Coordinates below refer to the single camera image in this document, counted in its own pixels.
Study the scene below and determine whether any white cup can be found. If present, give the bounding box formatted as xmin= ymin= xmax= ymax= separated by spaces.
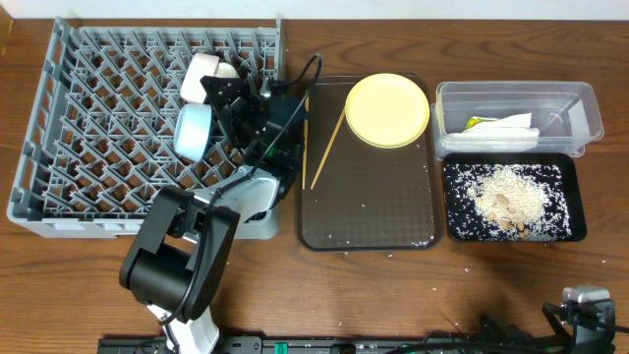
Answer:
xmin=214 ymin=62 xmax=240 ymax=79

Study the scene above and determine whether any wooden chopstick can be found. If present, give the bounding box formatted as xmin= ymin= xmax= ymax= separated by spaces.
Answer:
xmin=311 ymin=109 xmax=346 ymax=190
xmin=301 ymin=97 xmax=310 ymax=190

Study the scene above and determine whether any light blue bowl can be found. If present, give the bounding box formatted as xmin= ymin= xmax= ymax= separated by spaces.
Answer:
xmin=173 ymin=103 xmax=212 ymax=162

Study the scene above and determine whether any yellow plate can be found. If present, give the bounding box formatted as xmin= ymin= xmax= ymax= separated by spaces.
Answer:
xmin=344 ymin=73 xmax=429 ymax=148

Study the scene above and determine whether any white napkin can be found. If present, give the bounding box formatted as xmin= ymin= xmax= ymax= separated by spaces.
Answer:
xmin=441 ymin=113 xmax=540 ymax=152

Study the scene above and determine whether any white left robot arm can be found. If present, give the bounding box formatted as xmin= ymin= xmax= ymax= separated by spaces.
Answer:
xmin=119 ymin=76 xmax=306 ymax=353

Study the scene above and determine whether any black food waste tray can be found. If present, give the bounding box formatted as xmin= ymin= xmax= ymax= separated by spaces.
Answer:
xmin=442 ymin=152 xmax=588 ymax=242

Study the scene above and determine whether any clear plastic waste bin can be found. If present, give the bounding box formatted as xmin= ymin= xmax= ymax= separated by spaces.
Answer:
xmin=431 ymin=81 xmax=604 ymax=159

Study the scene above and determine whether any dark brown serving tray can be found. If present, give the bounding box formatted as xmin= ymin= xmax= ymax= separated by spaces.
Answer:
xmin=295 ymin=76 xmax=443 ymax=252

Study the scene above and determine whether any grey plastic dish rack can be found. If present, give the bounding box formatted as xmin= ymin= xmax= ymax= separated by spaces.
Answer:
xmin=7 ymin=19 xmax=285 ymax=238

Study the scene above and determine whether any rice and peanut pile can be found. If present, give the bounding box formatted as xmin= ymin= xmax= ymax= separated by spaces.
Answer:
xmin=443 ymin=163 xmax=574 ymax=241

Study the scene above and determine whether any yellow green wrapper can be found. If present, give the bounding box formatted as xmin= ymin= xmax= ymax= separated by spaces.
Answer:
xmin=465 ymin=116 xmax=496 ymax=130

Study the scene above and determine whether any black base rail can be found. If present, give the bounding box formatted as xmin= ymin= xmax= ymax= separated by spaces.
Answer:
xmin=96 ymin=335 xmax=591 ymax=354

